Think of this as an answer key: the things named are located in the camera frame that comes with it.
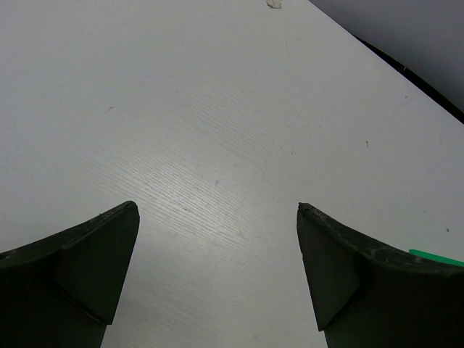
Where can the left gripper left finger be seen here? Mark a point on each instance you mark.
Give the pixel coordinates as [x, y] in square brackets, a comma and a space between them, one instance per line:
[63, 290]

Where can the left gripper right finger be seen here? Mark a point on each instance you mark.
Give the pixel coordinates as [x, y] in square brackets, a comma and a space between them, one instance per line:
[366, 293]

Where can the green divided bin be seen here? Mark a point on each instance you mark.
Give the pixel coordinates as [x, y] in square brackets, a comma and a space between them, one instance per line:
[436, 258]

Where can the small tape scrap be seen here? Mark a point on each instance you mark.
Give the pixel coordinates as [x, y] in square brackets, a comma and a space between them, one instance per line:
[274, 4]

